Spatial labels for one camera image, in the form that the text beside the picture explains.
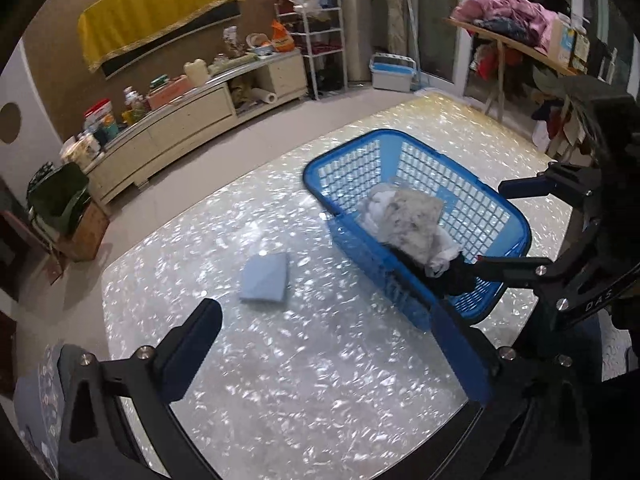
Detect light blue cloth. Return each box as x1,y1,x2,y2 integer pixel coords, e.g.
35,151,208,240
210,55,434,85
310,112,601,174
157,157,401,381
239,252,288,304

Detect white padded cloth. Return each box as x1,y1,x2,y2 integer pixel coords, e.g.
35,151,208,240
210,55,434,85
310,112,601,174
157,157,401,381
357,183,461,278

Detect grey fluffy mat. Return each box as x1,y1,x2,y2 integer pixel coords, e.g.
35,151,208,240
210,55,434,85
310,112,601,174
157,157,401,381
374,188,445,264

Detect blue plastic laundry basket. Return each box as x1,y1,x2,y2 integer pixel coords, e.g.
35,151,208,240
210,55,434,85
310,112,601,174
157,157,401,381
303,129,532,330

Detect wooden side table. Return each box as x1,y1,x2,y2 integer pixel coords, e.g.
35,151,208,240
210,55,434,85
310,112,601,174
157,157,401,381
441,16,582,124

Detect grey patterned sleeve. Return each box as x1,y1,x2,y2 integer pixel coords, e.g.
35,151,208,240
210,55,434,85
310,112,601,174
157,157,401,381
14,342,65,479

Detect cardboard box on floor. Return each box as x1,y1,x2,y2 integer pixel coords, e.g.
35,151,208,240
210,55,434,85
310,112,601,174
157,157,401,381
56,200,110,262

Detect pink clothes pile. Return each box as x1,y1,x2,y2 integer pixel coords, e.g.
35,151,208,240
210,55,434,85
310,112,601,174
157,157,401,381
450,0,558,52

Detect white blue storage bin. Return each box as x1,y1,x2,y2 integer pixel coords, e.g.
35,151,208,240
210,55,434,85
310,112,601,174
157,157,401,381
369,52,418,92

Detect dark green bag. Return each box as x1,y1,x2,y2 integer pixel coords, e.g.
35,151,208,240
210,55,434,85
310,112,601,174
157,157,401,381
26,162,91,236

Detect cream TV cabinet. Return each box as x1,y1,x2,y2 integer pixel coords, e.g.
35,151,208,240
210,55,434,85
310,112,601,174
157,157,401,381
86,50,307,203

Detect white metal shelf rack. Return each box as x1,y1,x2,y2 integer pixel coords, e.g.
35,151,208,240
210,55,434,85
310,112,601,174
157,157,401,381
274,0,348,100

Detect pink rectangular box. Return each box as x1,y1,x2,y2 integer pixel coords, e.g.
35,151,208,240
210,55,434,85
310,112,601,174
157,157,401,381
146,75,193,110

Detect paper roll in cabinet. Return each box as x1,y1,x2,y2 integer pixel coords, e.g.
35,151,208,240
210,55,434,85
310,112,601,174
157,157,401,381
250,87,278,105

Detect cream plastic jug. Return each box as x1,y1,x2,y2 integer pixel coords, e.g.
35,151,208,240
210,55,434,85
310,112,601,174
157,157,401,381
183,58,209,87

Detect orange bag on cabinet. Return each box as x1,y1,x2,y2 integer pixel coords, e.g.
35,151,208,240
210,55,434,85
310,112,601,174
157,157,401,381
271,20,296,53

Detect yellow cloth over TV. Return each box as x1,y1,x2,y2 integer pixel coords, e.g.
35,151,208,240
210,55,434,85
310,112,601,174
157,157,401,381
77,0,242,73

